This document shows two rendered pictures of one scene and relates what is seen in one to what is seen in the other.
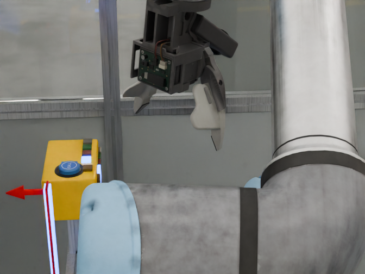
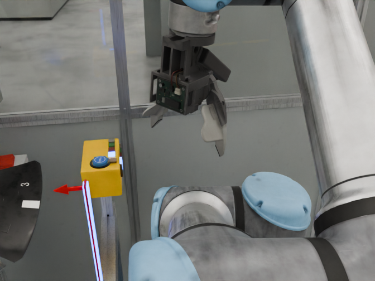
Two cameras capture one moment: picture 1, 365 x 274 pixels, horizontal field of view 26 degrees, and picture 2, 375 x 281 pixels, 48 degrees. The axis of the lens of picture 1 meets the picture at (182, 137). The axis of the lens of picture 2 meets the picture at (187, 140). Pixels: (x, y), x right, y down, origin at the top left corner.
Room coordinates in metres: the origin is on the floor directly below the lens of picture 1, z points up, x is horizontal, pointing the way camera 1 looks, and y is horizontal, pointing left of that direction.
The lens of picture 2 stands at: (0.33, 0.06, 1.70)
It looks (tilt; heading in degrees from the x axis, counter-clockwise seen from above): 31 degrees down; 355
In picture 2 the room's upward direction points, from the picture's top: straight up
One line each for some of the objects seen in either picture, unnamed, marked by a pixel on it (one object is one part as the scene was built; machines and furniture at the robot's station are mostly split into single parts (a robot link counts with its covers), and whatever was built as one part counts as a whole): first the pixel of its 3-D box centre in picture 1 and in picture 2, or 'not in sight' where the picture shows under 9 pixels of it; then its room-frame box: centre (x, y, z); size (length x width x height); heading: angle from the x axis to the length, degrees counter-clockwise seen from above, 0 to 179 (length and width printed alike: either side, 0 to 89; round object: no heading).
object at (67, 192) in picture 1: (72, 181); (102, 169); (1.32, 0.21, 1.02); 0.16 x 0.10 x 0.11; 4
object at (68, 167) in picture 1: (69, 168); (100, 161); (1.28, 0.21, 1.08); 0.04 x 0.04 x 0.02
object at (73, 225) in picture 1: (75, 224); (106, 197); (1.32, 0.21, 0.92); 0.03 x 0.03 x 0.12; 4
